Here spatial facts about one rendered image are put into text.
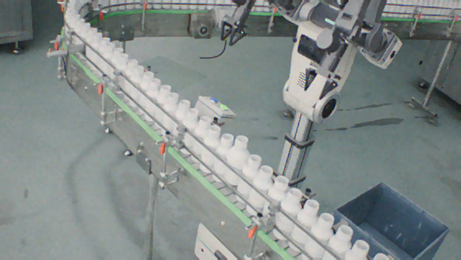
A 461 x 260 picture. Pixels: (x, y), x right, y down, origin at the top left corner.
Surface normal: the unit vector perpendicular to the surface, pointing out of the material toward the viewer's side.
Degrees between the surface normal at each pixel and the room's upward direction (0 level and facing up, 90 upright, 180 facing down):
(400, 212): 90
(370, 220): 90
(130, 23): 90
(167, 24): 90
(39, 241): 0
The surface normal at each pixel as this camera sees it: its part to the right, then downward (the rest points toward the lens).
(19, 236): 0.16, -0.83
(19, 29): 0.64, 0.50
